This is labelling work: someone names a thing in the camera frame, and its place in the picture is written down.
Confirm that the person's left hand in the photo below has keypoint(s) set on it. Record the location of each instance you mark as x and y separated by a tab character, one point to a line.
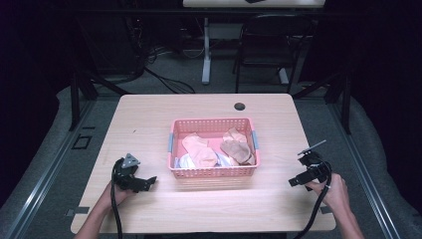
117	195

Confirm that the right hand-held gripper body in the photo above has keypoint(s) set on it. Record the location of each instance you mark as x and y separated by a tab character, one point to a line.
313	166

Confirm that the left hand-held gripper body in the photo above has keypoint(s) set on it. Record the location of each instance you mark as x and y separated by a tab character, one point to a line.
127	172

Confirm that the person's right hand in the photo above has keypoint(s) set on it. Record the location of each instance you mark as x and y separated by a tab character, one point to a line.
333	194

